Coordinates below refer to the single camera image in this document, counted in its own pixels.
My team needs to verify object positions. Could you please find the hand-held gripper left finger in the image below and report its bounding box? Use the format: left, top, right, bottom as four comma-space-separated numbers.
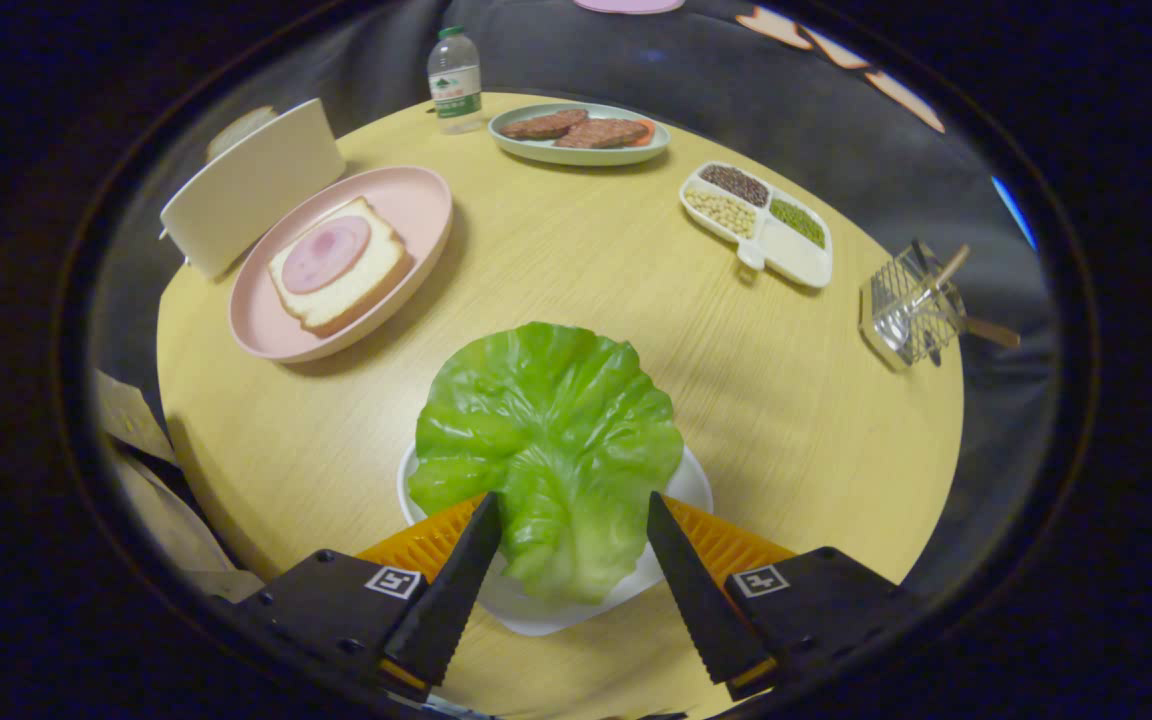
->
208, 490, 504, 704

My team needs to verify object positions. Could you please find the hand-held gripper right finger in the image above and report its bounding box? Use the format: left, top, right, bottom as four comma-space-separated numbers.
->
646, 490, 925, 701

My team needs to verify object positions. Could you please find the green lettuce leaf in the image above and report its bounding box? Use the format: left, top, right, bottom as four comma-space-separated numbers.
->
408, 321, 685, 605

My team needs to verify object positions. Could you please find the white plate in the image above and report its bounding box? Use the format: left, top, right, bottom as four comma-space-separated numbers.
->
396, 443, 715, 638

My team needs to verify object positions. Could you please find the tan paper sheet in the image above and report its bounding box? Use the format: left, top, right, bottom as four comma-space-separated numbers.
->
94, 368, 267, 601

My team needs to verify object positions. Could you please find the white bread slice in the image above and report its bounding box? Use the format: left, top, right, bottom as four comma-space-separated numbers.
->
267, 196, 414, 338

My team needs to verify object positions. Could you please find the white divided dish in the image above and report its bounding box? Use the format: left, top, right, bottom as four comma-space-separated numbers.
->
678, 161, 834, 290

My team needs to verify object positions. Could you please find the pink ham slice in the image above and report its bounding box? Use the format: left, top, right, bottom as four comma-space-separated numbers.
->
281, 215, 373, 295

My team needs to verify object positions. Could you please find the pile of yellow soybeans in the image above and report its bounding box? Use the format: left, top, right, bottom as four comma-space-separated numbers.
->
684, 188, 757, 239

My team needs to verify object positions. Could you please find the pile of green beans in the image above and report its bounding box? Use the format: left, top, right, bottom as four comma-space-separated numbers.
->
770, 198, 827, 249

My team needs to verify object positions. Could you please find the pink plate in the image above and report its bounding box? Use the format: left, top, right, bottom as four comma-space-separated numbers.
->
228, 165, 454, 364

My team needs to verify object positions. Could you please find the pile of dark beans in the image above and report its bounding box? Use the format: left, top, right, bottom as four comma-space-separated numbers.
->
701, 165, 769, 208

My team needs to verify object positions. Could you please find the white toaster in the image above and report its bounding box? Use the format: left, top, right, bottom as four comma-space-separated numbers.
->
158, 97, 347, 281

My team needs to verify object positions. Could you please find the light green plate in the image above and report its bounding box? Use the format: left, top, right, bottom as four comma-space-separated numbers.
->
488, 102, 671, 167

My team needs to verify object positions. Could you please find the clear plastic water bottle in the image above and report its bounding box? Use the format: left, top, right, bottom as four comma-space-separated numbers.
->
426, 25, 485, 135

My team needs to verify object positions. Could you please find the wire utensil holder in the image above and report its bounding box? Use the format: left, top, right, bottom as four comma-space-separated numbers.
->
858, 238, 969, 373

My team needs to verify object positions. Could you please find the wooden handled utensil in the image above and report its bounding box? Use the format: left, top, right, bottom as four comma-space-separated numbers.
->
901, 243, 972, 316
936, 310, 1022, 349

